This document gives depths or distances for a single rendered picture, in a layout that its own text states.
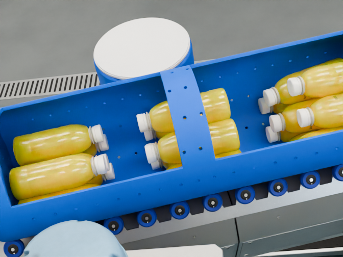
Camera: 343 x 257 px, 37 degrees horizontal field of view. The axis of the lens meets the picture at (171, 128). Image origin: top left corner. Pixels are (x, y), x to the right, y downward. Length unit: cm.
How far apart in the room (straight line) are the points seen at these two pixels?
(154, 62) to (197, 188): 48
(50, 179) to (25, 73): 227
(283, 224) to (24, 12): 297
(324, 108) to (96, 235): 63
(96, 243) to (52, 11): 325
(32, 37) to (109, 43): 211
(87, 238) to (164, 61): 86
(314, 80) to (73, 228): 66
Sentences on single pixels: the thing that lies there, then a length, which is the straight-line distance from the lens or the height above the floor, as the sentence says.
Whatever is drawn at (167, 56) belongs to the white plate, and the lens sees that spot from 143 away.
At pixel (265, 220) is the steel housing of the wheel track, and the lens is 124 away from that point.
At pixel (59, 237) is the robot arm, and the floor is 141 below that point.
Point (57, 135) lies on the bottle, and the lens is 116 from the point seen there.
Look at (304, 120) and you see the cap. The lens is 111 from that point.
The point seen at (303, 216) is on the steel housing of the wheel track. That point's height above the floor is 86.
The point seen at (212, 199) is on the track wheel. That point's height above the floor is 97.
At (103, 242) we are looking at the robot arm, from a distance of 62.
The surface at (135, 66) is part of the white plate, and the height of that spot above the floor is 104.
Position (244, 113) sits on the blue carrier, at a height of 100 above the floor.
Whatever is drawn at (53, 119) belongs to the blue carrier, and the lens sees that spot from 125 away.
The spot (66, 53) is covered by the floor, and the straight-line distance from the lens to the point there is 336.
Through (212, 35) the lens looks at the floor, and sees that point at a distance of 324.
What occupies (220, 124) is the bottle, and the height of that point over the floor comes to 114.
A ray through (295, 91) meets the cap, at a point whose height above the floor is 115.
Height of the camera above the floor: 191
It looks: 46 degrees down
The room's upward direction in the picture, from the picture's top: 11 degrees counter-clockwise
